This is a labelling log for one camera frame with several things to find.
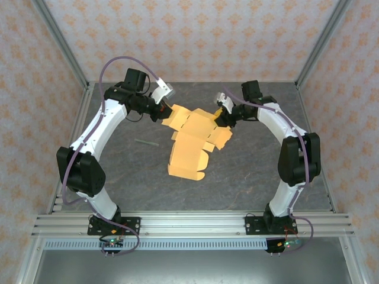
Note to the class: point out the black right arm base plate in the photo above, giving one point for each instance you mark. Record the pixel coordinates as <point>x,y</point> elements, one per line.
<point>253,225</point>

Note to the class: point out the grey metal panel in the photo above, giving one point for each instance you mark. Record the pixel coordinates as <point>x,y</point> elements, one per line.
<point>192,267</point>

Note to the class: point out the aluminium frame post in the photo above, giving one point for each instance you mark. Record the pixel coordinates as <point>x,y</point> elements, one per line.
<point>59,41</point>
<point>322,41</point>

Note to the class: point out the small grey-green strip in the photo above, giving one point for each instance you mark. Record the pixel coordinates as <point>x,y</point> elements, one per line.
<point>146,142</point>

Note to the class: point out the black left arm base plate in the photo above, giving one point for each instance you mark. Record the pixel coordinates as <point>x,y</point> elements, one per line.
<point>133,225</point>

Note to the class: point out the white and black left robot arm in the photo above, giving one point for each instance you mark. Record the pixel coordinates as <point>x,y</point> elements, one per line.
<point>97,136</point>

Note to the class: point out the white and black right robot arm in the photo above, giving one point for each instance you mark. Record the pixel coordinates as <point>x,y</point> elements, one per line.
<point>278,124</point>

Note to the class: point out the aluminium mounting rail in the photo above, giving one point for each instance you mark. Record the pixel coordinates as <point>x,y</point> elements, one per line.
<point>192,225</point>

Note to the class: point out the aluminium side rail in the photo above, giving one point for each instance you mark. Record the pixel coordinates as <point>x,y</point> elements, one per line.
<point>74,142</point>
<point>318,154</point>

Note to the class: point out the orange paper box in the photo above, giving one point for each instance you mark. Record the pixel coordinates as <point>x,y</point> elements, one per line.
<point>189,148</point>

